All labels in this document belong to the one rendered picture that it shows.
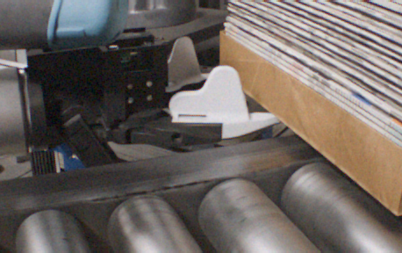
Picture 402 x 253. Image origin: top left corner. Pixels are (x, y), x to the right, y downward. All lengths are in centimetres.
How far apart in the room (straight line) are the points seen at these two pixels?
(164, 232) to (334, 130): 14
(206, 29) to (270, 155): 35
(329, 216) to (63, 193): 18
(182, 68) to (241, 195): 20
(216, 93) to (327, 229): 15
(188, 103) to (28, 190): 15
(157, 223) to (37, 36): 14
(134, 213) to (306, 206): 12
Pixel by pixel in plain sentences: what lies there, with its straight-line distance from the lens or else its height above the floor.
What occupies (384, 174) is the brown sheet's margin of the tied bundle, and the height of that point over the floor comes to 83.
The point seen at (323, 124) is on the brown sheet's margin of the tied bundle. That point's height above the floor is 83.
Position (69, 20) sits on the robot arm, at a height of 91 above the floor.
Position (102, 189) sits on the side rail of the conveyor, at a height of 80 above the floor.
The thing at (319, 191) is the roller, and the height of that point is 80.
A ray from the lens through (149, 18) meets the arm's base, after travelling 74.
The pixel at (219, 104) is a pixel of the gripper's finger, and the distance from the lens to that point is 45.
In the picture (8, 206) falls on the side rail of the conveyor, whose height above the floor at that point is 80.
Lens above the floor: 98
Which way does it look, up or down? 23 degrees down
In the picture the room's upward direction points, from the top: straight up
